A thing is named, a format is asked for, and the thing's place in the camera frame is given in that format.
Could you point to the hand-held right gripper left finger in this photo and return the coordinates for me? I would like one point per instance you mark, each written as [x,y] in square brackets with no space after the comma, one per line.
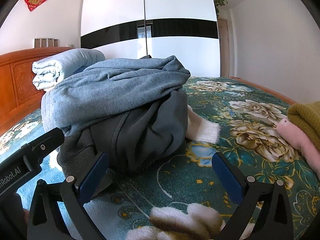
[93,172]

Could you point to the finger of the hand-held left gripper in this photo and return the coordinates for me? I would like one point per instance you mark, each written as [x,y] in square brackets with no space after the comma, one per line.
[46,142]

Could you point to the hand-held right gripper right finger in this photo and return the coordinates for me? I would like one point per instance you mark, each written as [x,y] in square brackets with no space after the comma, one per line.
[225,175]

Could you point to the grey-blue sweatshirt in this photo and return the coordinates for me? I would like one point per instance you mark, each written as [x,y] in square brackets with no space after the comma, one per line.
[112,87]

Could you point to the green floral blanket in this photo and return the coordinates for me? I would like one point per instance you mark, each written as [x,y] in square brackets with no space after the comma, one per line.
[187,180]

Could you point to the white fuzzy garment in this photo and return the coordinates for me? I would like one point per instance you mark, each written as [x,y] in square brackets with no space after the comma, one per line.
[202,127]

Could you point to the wooden bed headboard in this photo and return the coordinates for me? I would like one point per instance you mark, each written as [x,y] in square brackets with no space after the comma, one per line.
[17,80]

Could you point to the dark grey garment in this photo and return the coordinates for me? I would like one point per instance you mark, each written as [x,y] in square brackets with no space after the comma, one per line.
[150,130]

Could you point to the pink fuzzy garment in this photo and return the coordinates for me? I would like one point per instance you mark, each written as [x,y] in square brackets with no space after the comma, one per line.
[300,140]

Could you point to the folded light blue quilt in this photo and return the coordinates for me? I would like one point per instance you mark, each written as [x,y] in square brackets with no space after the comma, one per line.
[67,62]

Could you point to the olive green fuzzy garment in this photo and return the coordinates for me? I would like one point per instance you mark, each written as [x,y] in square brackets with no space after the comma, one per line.
[307,120]

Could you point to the white black-striped wardrobe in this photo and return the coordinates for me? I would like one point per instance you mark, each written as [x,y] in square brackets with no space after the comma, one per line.
[175,2]

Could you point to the wooden bed frame rail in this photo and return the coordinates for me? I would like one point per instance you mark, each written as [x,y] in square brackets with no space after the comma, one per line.
[262,88]

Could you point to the small picture frame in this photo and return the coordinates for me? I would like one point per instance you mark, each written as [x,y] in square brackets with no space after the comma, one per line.
[56,42]
[37,42]
[43,42]
[50,42]

